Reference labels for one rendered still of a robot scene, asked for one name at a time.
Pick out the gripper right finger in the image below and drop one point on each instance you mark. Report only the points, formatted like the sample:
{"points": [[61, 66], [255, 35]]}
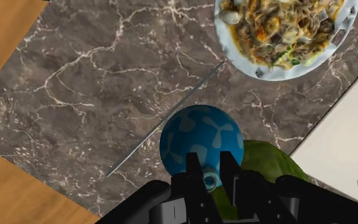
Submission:
{"points": [[253, 192]]}

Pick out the green rounded fruit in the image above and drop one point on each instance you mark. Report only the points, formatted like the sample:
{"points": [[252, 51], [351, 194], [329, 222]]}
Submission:
{"points": [[268, 161]]}

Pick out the white plate of noodles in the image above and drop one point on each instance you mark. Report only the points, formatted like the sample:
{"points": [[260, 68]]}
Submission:
{"points": [[278, 31]]}

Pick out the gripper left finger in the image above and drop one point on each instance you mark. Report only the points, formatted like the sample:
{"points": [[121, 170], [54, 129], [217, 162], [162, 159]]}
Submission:
{"points": [[194, 186]]}

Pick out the blue vase with pale pattern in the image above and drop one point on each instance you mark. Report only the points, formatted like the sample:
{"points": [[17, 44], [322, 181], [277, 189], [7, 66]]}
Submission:
{"points": [[197, 133]]}

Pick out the thin silver knife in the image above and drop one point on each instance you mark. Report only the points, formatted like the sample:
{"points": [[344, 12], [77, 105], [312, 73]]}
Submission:
{"points": [[166, 119]]}

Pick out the white square plate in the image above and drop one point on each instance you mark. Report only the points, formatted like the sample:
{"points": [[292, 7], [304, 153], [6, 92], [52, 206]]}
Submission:
{"points": [[343, 139]]}

